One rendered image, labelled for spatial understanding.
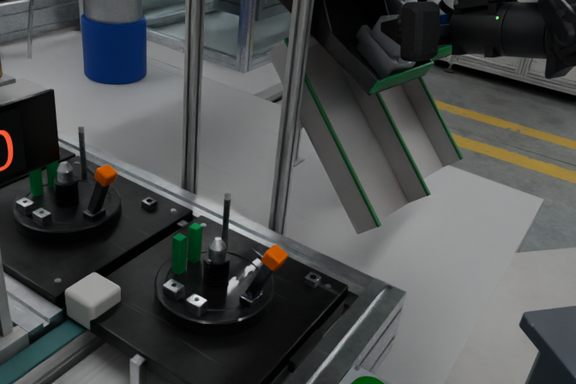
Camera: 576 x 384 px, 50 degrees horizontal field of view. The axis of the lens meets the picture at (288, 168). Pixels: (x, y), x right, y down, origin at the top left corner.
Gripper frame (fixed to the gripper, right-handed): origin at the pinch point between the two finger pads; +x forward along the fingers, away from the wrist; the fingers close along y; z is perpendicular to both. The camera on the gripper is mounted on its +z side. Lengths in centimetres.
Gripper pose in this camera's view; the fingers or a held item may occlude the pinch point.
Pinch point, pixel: (422, 26)
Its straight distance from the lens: 77.9
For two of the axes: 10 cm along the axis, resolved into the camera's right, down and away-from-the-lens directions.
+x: -6.6, -2.0, 7.2
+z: -0.2, -9.6, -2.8
